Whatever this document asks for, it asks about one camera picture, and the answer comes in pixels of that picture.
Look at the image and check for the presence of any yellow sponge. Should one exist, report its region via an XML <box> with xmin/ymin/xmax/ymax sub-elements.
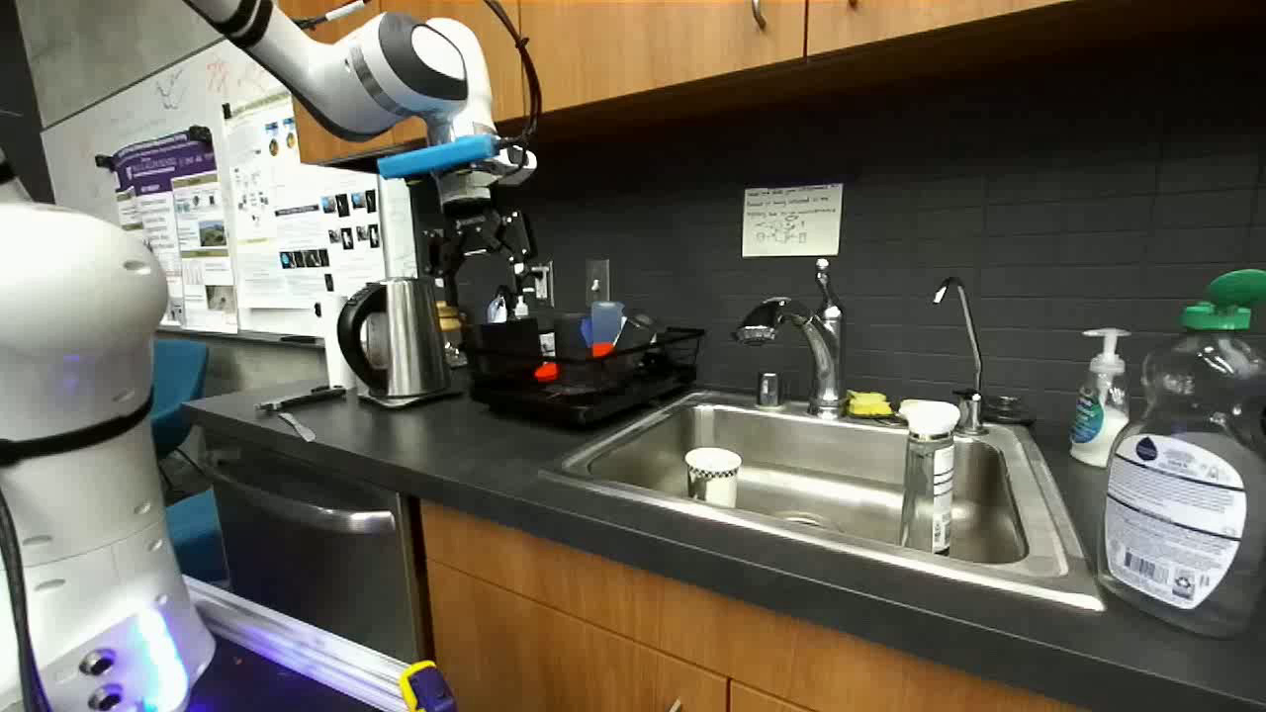
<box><xmin>842</xmin><ymin>389</ymin><xmax>902</xmax><ymax>428</ymax></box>

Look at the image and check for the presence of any yellow and blue clamp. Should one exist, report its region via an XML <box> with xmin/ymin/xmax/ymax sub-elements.
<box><xmin>394</xmin><ymin>658</ymin><xmax>459</xmax><ymax>712</ymax></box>

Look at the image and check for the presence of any stainless steel electric kettle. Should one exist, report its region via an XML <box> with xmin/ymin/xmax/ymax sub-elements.
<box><xmin>331</xmin><ymin>271</ymin><xmax>467</xmax><ymax>415</ymax></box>

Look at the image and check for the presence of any black wire dish rack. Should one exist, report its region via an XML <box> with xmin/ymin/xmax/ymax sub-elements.
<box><xmin>463</xmin><ymin>310</ymin><xmax>709</xmax><ymax>436</ymax></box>

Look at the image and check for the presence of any white poster with photos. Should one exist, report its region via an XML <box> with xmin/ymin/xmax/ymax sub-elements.
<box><xmin>217</xmin><ymin>89</ymin><xmax>389</xmax><ymax>345</ymax></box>

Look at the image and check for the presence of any white cup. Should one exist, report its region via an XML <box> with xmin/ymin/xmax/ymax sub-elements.
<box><xmin>682</xmin><ymin>444</ymin><xmax>749</xmax><ymax>513</ymax></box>

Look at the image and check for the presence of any wooden upper cabinet door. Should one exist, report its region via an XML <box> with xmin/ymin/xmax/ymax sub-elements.
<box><xmin>449</xmin><ymin>0</ymin><xmax>530</xmax><ymax>126</ymax></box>
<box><xmin>518</xmin><ymin>0</ymin><xmax>809</xmax><ymax>120</ymax></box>
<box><xmin>803</xmin><ymin>0</ymin><xmax>1076</xmax><ymax>59</ymax></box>

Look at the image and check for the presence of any wooden lower cabinet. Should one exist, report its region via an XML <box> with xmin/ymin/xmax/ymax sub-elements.
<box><xmin>415</xmin><ymin>499</ymin><xmax>1076</xmax><ymax>712</ymax></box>

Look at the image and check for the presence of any stainless steel sink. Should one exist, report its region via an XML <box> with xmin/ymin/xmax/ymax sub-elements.
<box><xmin>540</xmin><ymin>389</ymin><xmax>1113</xmax><ymax>615</ymax></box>

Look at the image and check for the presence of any clear bottle with white cap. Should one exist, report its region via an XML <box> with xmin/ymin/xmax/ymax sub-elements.
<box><xmin>893</xmin><ymin>394</ymin><xmax>965</xmax><ymax>556</ymax></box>

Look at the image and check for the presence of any blue chair back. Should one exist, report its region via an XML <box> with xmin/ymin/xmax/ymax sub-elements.
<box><xmin>147</xmin><ymin>337</ymin><xmax>229</xmax><ymax>585</ymax></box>

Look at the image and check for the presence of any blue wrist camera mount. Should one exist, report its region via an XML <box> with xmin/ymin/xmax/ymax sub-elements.
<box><xmin>377</xmin><ymin>130</ymin><xmax>504</xmax><ymax>180</ymax></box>

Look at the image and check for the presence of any stainless steel dishwasher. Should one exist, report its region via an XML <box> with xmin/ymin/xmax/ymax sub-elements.
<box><xmin>178</xmin><ymin>428</ymin><xmax>431</xmax><ymax>666</ymax></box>

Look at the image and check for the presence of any poster with purple header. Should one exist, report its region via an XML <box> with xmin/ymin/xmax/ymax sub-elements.
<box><xmin>96</xmin><ymin>124</ymin><xmax>244</xmax><ymax>337</ymax></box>

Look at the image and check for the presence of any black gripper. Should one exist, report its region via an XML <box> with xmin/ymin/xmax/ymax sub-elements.
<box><xmin>415</xmin><ymin>193</ymin><xmax>540</xmax><ymax>337</ymax></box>

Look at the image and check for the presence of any white paper wall sign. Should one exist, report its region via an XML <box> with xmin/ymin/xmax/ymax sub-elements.
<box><xmin>738</xmin><ymin>180</ymin><xmax>850</xmax><ymax>265</ymax></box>

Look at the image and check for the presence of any chrome kitchen faucet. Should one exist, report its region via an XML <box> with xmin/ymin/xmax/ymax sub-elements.
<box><xmin>732</xmin><ymin>258</ymin><xmax>850</xmax><ymax>423</ymax></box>

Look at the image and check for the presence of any white pump soap dispenser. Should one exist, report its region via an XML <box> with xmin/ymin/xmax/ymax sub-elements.
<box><xmin>1064</xmin><ymin>324</ymin><xmax>1137</xmax><ymax>474</ymax></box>

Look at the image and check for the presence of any silver butter knife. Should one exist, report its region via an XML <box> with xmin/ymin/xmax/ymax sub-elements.
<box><xmin>274</xmin><ymin>403</ymin><xmax>322</xmax><ymax>447</ymax></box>

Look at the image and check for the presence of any blue cup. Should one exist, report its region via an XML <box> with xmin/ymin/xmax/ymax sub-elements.
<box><xmin>576</xmin><ymin>295</ymin><xmax>631</xmax><ymax>360</ymax></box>

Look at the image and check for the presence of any thin chrome gooseneck tap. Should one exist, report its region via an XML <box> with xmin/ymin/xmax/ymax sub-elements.
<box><xmin>929</xmin><ymin>271</ymin><xmax>993</xmax><ymax>437</ymax></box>

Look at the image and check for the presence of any metal robot base table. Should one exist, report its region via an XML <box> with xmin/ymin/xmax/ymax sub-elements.
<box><xmin>178</xmin><ymin>573</ymin><xmax>426</xmax><ymax>712</ymax></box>

